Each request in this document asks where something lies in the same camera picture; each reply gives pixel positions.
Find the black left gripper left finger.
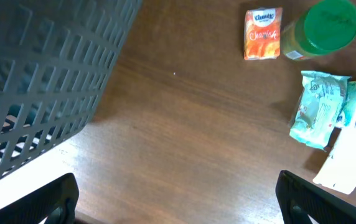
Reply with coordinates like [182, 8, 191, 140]
[0, 173, 79, 224]

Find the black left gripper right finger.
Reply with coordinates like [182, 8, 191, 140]
[275, 170, 356, 224]

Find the white tube with tan cap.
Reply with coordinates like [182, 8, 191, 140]
[313, 128, 356, 195]

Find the large teal snack packet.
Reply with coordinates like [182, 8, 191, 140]
[289, 70, 350, 150]

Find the green lid jar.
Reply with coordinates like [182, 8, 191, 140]
[281, 0, 356, 60]

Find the orange Kleenex tissue pack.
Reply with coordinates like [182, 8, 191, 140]
[244, 7, 283, 60]

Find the grey plastic mesh basket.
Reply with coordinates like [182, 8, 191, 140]
[0, 0, 142, 180]

